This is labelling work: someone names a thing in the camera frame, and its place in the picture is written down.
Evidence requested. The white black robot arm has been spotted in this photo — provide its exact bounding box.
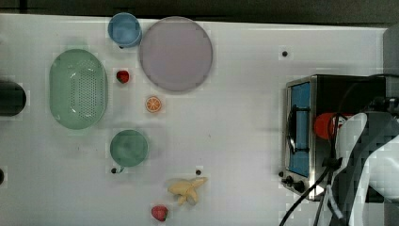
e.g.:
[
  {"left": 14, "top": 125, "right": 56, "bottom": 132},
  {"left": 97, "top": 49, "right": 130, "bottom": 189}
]
[{"left": 323, "top": 98, "right": 398, "bottom": 226}]

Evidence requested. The silver black toaster oven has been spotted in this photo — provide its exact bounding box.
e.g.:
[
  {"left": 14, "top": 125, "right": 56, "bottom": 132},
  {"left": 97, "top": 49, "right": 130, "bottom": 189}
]
[{"left": 280, "top": 74, "right": 386, "bottom": 202}]

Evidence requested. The orange slice toy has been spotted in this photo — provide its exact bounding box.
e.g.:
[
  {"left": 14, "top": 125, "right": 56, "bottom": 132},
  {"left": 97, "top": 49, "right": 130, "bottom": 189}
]
[{"left": 145, "top": 96, "right": 162, "bottom": 113}]

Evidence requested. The large grey round plate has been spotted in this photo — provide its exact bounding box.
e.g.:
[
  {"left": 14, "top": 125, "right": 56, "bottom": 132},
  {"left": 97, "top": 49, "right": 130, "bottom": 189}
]
[{"left": 139, "top": 16, "right": 213, "bottom": 92}]

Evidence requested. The peeled banana toy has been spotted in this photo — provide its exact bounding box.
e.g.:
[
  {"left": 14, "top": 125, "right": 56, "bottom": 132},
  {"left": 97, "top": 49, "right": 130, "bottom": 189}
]
[{"left": 168, "top": 177, "right": 208, "bottom": 206}]

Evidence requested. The green plastic mug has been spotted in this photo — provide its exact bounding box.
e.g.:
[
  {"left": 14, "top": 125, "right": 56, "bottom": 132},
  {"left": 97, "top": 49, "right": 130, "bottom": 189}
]
[{"left": 110, "top": 130, "right": 149, "bottom": 174}]

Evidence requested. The small red strawberry toy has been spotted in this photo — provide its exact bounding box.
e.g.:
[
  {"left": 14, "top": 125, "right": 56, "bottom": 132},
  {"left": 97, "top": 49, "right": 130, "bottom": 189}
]
[{"left": 116, "top": 71, "right": 130, "bottom": 84}]

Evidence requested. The pink strawberry toy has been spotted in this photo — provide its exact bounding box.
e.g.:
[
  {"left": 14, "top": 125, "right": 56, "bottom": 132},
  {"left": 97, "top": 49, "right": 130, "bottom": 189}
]
[{"left": 151, "top": 205, "right": 168, "bottom": 222}]

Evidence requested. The blue plastic cup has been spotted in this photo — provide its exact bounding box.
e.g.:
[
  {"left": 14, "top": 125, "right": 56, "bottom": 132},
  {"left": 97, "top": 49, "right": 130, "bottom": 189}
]
[{"left": 107, "top": 12, "right": 142, "bottom": 48}]

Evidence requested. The green plastic colander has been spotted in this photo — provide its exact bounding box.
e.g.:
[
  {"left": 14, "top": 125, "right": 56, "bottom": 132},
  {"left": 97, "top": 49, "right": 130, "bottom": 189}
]
[{"left": 49, "top": 49, "right": 108, "bottom": 130}]

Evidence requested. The dark grey cup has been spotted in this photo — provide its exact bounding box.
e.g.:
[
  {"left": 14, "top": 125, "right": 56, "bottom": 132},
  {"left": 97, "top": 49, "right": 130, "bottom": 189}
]
[{"left": 0, "top": 81, "right": 26, "bottom": 117}]

